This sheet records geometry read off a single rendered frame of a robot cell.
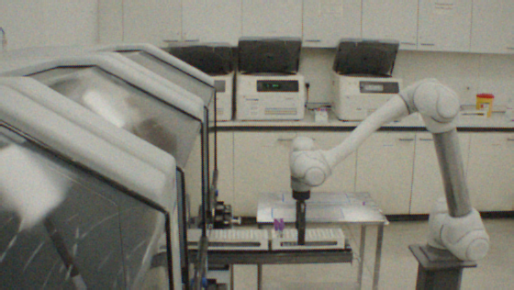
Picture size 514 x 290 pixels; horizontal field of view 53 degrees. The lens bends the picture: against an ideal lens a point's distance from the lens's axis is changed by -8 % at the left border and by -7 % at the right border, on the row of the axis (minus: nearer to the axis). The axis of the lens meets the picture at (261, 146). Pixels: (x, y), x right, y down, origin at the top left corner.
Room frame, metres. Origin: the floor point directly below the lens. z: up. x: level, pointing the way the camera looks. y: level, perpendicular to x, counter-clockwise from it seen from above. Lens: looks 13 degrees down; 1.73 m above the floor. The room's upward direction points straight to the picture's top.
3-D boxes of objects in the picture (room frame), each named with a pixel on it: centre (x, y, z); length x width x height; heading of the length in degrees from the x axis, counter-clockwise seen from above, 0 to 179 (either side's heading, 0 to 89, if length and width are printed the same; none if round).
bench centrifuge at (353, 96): (4.74, -0.91, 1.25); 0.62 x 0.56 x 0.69; 1
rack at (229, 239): (2.10, 0.12, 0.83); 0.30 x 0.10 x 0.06; 92
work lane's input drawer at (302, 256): (2.11, -0.06, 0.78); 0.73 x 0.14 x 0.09; 92
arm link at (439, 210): (2.23, -0.84, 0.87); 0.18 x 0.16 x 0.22; 7
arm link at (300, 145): (2.10, -0.16, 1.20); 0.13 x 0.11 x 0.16; 7
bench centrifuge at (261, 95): (4.71, -0.06, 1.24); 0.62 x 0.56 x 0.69; 2
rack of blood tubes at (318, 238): (2.12, -0.19, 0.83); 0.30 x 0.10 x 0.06; 92
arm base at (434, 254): (2.26, -0.84, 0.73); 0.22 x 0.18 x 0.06; 2
